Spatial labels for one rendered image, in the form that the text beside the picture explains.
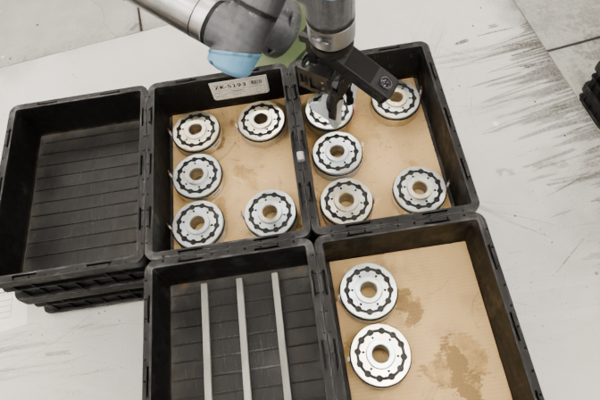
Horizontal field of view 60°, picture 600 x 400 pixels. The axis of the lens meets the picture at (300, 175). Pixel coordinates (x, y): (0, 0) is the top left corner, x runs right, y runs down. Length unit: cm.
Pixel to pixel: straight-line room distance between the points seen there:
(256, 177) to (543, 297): 63
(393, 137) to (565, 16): 165
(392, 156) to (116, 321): 68
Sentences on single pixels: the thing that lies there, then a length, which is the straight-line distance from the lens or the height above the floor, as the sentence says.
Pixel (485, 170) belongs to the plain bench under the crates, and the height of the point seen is 70.
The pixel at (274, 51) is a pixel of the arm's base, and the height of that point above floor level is 83.
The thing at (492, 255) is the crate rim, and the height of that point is 92.
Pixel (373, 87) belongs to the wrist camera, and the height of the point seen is 110.
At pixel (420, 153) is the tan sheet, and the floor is 83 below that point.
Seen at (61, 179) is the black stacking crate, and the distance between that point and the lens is 125.
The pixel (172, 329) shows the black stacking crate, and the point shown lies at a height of 83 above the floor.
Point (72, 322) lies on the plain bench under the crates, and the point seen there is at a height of 70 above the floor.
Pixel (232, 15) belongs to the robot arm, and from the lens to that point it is 81.
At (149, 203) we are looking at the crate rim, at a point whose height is 93.
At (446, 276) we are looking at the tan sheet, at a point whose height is 83.
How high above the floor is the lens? 178
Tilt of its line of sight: 61 degrees down
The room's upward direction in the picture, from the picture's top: 11 degrees counter-clockwise
